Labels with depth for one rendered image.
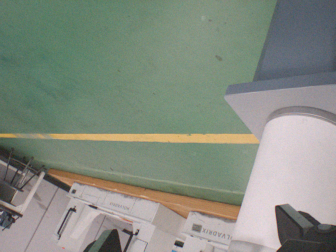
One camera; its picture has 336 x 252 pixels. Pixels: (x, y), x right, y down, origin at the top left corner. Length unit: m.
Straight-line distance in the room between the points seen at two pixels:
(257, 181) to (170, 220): 2.37
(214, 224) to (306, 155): 1.87
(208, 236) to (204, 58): 1.54
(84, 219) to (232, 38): 3.07
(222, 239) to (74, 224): 2.01
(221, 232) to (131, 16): 1.62
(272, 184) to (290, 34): 0.18
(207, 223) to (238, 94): 1.88
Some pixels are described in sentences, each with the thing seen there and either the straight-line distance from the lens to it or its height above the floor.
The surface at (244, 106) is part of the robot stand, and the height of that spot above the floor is 0.30.
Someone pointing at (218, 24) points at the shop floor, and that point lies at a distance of 0.69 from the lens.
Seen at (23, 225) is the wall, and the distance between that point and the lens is 5.52.
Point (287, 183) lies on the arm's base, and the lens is 0.28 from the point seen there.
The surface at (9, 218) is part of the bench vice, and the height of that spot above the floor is 0.83.
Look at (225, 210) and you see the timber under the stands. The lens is 2.04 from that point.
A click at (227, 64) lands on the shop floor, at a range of 0.78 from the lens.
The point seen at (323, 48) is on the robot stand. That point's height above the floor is 0.24.
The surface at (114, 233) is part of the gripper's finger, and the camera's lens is 0.17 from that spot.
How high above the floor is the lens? 0.48
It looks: 23 degrees down
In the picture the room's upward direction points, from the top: 156 degrees counter-clockwise
